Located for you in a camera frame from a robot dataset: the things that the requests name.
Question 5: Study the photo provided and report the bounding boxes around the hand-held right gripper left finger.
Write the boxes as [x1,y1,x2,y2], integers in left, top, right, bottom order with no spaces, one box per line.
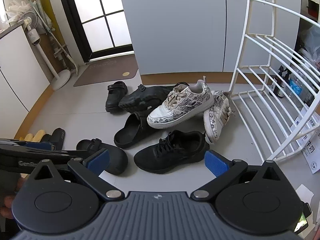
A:
[29,149,125,202]

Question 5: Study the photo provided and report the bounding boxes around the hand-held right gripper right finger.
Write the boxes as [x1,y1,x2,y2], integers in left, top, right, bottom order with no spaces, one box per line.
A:
[191,150,285,201]

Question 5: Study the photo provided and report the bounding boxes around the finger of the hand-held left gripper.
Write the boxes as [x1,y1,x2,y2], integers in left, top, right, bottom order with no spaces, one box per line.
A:
[0,139,55,152]
[37,149,88,159]

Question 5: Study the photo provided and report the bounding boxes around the black fabric clog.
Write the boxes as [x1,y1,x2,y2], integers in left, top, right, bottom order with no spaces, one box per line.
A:
[76,138,128,175]
[114,111,164,149]

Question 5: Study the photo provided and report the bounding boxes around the white printed sneaker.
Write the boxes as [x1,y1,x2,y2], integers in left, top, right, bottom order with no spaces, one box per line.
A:
[203,90,236,144]
[147,76,215,130]

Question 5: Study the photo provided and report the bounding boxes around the black chunky shoe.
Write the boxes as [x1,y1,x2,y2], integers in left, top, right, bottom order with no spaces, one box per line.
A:
[118,84,177,115]
[105,81,128,113]

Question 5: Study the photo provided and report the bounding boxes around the white shoe rack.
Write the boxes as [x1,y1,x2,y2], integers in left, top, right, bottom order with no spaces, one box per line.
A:
[226,0,320,162]

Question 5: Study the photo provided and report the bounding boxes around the person's left hand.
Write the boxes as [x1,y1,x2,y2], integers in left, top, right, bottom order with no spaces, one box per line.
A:
[0,195,17,220]

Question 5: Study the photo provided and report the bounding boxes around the white standing fan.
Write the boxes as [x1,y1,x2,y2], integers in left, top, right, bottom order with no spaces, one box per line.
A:
[19,11,72,91]

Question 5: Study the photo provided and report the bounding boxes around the white cabinet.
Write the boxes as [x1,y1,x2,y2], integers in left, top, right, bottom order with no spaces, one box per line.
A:
[0,20,52,122]

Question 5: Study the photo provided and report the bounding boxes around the brown doormat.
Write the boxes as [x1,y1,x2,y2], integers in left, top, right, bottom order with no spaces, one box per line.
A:
[73,54,139,87]

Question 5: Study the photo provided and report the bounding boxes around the white mop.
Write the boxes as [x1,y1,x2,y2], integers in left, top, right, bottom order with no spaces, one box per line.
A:
[32,1,80,76]

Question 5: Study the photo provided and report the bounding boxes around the white paper sheet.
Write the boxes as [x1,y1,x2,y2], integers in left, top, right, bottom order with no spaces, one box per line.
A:
[295,184,314,205]

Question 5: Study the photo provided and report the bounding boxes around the white printed carton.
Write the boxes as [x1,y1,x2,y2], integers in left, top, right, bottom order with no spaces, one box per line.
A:
[295,112,320,174]

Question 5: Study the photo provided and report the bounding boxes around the dark screen device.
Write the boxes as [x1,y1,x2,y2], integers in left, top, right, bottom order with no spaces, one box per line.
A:
[294,202,312,233]

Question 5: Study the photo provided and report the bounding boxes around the clear water jug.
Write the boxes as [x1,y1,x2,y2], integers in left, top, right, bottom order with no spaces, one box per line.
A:
[285,67,316,108]

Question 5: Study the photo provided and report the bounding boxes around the black framed glass door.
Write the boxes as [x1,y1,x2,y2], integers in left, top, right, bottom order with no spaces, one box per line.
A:
[55,0,134,63]

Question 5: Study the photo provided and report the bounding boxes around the white plastic bag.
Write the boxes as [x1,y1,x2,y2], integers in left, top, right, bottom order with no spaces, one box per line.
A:
[5,0,37,24]

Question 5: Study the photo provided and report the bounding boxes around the pale grey cabinet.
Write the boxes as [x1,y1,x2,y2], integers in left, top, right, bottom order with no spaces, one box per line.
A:
[117,0,308,77]

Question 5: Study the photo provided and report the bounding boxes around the translucent plastic bag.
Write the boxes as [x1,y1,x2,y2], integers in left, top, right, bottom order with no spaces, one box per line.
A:
[297,25,320,64]

